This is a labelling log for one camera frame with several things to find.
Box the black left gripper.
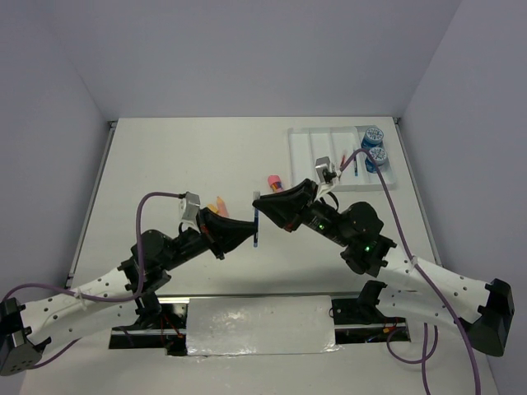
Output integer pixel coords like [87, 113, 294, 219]
[161, 207, 257, 271]

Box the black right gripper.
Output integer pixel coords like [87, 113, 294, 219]
[252, 177, 352, 246]

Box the blue pen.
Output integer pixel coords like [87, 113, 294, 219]
[253, 208, 259, 248]

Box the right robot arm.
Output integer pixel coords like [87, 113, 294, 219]
[253, 179, 515, 357]

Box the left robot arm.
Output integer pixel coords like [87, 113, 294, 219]
[1, 208, 257, 376]

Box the orange highlighter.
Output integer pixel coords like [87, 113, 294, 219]
[217, 197, 229, 217]

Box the white compartment tray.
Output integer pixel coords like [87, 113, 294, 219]
[287, 125, 382, 192]

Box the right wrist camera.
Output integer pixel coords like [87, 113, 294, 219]
[315, 156, 342, 200]

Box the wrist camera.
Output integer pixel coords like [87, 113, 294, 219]
[180, 192, 201, 228]
[315, 156, 342, 200]

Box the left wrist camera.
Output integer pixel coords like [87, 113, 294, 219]
[180, 192, 201, 228]

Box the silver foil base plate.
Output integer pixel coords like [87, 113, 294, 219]
[186, 295, 338, 356]

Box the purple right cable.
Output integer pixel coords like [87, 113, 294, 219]
[339, 150, 482, 395]

